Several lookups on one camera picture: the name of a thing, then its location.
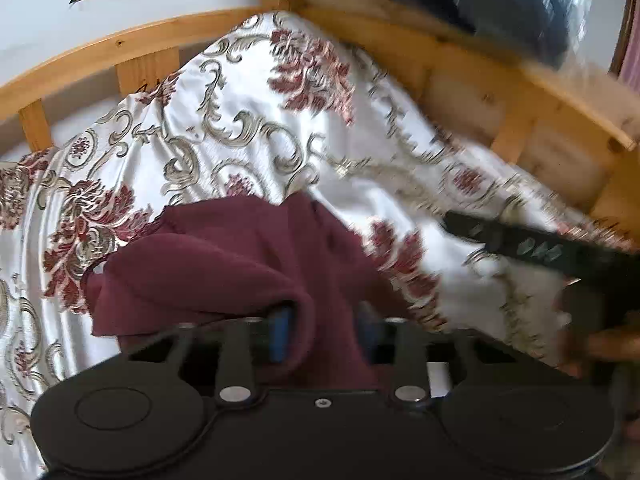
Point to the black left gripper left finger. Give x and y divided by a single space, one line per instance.
221 360

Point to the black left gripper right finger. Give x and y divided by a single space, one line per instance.
421 367

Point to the maroon knit sweater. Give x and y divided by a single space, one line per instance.
242 256

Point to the floral satin bedspread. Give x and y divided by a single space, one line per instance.
273 109

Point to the wooden bed frame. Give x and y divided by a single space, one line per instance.
577 132

